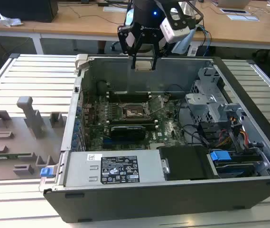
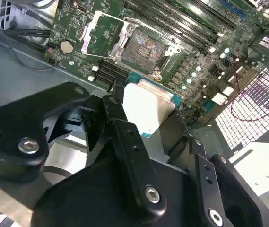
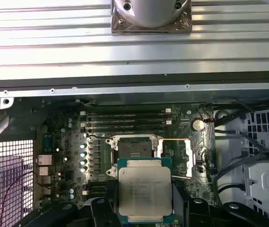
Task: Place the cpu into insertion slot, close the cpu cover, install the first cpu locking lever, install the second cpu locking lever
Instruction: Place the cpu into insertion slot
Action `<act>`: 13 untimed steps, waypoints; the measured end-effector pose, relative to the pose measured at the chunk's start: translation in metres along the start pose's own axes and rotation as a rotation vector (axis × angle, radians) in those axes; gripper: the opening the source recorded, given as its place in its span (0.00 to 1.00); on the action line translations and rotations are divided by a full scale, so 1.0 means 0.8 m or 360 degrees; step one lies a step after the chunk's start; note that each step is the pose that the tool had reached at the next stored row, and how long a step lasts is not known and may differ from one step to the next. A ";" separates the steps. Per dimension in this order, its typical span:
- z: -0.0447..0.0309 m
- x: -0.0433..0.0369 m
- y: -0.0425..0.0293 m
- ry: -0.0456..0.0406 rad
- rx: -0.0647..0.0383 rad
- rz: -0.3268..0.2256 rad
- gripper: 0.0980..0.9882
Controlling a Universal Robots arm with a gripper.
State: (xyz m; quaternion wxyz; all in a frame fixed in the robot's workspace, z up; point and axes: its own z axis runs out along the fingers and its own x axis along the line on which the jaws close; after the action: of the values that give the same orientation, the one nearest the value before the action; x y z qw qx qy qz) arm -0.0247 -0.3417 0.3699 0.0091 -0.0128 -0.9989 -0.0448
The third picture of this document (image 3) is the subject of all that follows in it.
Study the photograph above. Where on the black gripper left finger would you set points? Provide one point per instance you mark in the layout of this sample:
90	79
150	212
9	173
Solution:
101	212

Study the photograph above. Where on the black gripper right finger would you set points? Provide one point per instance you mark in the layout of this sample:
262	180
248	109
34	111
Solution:
195	212

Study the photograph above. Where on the thin metal locking lever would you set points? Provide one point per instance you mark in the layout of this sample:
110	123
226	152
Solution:
180	177
98	137

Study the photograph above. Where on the silver CPU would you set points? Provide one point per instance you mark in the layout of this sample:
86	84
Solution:
143	189

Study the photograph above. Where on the silver socket cover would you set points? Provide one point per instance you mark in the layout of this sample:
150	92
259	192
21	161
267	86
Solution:
189	160

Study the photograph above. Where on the CPU socket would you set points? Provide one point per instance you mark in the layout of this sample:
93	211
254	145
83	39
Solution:
134	146

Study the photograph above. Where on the silver drive cage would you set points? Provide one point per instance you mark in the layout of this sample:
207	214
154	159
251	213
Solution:
266	179

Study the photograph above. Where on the silver coin battery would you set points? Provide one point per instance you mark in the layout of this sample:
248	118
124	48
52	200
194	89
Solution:
198	124

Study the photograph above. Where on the black RAM slots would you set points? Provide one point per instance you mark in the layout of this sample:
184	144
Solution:
124	123

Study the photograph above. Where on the green motherboard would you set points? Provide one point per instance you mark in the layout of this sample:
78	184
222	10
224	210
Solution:
54	123

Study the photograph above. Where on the black PC case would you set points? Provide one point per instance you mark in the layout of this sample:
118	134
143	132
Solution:
124	91

